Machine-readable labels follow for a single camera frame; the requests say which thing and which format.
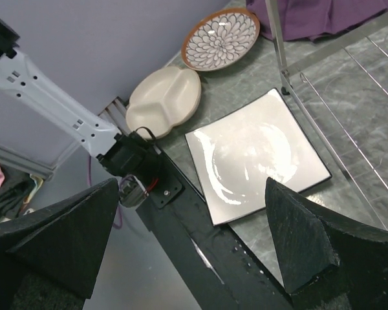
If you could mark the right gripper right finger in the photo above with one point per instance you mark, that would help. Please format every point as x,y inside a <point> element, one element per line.
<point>327,260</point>

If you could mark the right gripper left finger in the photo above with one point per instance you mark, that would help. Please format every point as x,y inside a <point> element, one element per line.
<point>50,259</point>

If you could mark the square cream plate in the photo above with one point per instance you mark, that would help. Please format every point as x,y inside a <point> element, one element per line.
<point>235,155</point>

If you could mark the cream round bowl plate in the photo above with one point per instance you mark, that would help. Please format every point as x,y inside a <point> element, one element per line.
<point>163,100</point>

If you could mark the floral patterned plate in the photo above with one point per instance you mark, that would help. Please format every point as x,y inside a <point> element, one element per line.
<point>220,40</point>

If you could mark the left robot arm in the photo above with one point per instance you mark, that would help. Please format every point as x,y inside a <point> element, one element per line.
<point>118,153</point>

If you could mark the metal dish rack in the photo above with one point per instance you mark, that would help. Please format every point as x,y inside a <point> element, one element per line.
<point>341,87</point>

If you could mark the purple cloth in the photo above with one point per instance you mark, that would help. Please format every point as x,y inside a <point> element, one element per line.
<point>312,19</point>

